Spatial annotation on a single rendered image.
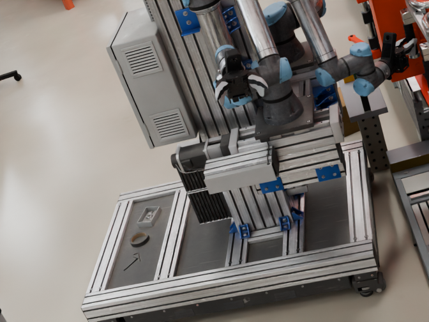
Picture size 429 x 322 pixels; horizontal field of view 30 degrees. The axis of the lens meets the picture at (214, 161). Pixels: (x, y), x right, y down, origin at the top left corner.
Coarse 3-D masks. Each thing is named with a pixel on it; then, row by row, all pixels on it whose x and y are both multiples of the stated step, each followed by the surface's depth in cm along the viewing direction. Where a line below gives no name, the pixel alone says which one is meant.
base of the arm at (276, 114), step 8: (288, 96) 292; (296, 96) 297; (264, 104) 296; (272, 104) 292; (280, 104) 292; (288, 104) 292; (296, 104) 294; (264, 112) 298; (272, 112) 294; (280, 112) 292; (288, 112) 293; (296, 112) 294; (272, 120) 295; (280, 120) 293; (288, 120) 293
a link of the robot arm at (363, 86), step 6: (378, 72) 300; (360, 78) 298; (366, 78) 297; (372, 78) 297; (378, 78) 300; (384, 78) 302; (354, 84) 299; (360, 84) 297; (366, 84) 296; (372, 84) 298; (378, 84) 300; (354, 90) 301; (360, 90) 299; (366, 90) 297; (372, 90) 299
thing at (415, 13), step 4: (408, 4) 306; (408, 8) 309; (412, 8) 302; (412, 12) 299; (416, 12) 298; (420, 12) 297; (412, 16) 302; (416, 16) 295; (420, 16) 294; (416, 20) 295; (420, 20) 291; (420, 24) 289; (420, 28) 290; (424, 28) 285; (424, 32) 283; (428, 40) 278
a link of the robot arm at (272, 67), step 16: (240, 0) 266; (256, 0) 266; (240, 16) 267; (256, 16) 264; (256, 32) 262; (256, 48) 262; (272, 48) 261; (272, 64) 260; (288, 64) 259; (272, 80) 260
